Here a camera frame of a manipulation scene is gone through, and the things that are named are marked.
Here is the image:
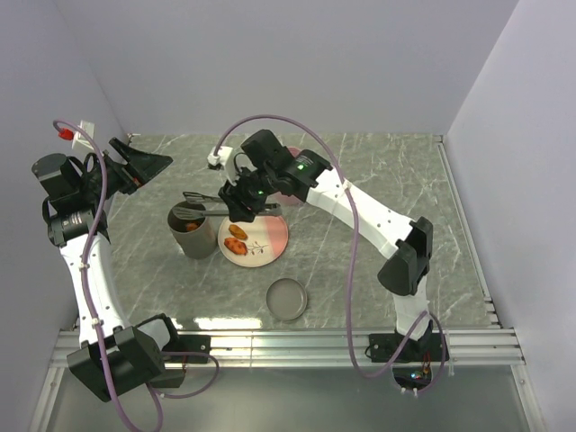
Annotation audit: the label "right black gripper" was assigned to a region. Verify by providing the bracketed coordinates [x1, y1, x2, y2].
[218, 164, 278, 225]

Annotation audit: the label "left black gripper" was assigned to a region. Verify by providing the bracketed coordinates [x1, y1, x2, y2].
[78, 138, 171, 203]

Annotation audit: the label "brown fried piece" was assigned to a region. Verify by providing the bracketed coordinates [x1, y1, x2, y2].
[229, 224, 248, 240]

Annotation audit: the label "metal tongs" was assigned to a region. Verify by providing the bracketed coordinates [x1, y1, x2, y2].
[172, 192, 283, 222]

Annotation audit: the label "red orange fried piece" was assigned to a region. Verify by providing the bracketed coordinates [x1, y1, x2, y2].
[224, 237, 248, 256]

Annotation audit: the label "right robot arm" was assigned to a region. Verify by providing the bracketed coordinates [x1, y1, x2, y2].
[208, 130, 433, 360]

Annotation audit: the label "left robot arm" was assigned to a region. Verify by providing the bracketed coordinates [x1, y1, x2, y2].
[31, 138, 183, 402]

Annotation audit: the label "pink cylindrical container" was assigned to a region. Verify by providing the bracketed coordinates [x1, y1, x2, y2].
[272, 147, 303, 206]

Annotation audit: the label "pink and cream plate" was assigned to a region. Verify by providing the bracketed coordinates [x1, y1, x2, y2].
[217, 216, 289, 268]

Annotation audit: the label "grey cylindrical container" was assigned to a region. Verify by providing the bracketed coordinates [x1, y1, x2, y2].
[166, 206, 217, 259]

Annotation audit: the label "grey round lid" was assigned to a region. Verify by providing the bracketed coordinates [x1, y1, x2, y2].
[265, 278, 308, 321]

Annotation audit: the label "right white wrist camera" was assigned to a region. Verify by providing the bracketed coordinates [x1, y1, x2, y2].
[207, 146, 241, 185]

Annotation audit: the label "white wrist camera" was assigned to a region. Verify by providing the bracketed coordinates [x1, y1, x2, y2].
[207, 146, 241, 185]
[55, 120, 95, 155]

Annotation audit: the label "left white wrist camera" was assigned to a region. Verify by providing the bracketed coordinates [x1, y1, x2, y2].
[55, 120, 95, 155]

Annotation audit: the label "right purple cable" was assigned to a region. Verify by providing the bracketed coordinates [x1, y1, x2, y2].
[214, 113, 447, 396]

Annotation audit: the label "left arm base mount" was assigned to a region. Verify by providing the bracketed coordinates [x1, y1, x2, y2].
[151, 335, 212, 390]

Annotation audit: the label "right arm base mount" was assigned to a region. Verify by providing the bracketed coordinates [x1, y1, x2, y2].
[359, 332, 451, 392]

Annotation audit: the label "aluminium rail frame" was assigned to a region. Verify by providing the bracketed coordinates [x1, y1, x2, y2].
[26, 132, 545, 432]

